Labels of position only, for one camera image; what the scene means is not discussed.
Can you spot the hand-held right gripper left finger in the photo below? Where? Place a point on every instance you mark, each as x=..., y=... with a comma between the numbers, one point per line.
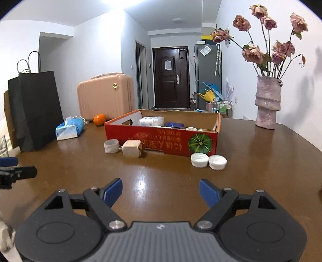
x=113, y=191

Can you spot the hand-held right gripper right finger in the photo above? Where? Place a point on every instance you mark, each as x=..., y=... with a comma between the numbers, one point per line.
x=208, y=194

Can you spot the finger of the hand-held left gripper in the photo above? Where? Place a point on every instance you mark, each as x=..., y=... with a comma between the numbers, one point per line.
x=7, y=161
x=24, y=172

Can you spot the red cardboard box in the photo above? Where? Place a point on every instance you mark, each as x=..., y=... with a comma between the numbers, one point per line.
x=161, y=141

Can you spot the blue ridged bottle cap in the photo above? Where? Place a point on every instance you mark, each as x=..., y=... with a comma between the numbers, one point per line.
x=174, y=124

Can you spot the white ridged bottle cap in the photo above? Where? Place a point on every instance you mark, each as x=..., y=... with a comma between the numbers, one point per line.
x=199, y=160
x=218, y=162

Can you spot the small white cup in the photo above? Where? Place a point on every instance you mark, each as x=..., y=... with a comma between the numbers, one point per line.
x=111, y=146

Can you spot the wooden cube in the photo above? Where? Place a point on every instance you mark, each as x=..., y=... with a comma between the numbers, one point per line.
x=132, y=149

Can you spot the black paper bag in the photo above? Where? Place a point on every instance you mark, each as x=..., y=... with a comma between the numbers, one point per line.
x=37, y=110

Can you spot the blue tissue pack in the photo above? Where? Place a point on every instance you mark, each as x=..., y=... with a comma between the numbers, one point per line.
x=69, y=129

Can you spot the white cloth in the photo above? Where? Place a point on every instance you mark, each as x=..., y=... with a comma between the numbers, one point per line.
x=6, y=236

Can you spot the flat white lid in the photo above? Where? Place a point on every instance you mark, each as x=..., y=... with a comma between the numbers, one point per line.
x=191, y=129

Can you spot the orange fruit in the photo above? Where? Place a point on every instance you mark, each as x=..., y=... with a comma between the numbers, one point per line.
x=100, y=119

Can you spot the white tissue packet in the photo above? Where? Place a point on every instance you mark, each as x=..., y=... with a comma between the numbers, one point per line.
x=151, y=121

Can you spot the pink bucket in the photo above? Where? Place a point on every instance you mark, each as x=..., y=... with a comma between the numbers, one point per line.
x=209, y=106

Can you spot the pink ribbed suitcase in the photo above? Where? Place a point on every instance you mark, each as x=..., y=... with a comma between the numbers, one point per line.
x=105, y=97

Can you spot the yellow watering can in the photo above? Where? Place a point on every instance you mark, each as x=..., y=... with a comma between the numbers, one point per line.
x=207, y=95

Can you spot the blue folded bag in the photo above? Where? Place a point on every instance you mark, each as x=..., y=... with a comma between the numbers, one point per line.
x=212, y=88

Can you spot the purple hangers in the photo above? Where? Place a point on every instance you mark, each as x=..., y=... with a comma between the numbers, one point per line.
x=229, y=89

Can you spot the pink ceramic vase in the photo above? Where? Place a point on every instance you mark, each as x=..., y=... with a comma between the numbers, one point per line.
x=268, y=103

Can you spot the dark brown entrance door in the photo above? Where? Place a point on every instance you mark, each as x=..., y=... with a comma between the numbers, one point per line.
x=171, y=85

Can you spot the dark side door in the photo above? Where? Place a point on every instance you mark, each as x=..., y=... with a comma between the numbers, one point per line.
x=140, y=75

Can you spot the grey refrigerator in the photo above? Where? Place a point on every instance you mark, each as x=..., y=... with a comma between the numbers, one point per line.
x=206, y=70

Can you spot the white folded umbrella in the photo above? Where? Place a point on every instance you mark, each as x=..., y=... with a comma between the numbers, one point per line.
x=218, y=59

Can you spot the white paper notice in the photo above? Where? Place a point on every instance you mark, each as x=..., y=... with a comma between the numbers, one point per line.
x=168, y=65

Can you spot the clear plastic bag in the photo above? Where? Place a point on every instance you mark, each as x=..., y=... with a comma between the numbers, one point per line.
x=205, y=50

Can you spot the dried rose bouquet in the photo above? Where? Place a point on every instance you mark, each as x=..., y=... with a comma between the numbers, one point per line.
x=254, y=54

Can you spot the yellow and black box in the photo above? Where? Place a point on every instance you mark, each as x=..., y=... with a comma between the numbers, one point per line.
x=206, y=37

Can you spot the round ceiling lamp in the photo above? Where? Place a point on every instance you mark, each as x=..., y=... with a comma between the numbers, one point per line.
x=178, y=20

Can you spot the wall electrical panel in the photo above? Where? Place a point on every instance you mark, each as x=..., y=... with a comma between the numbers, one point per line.
x=228, y=43

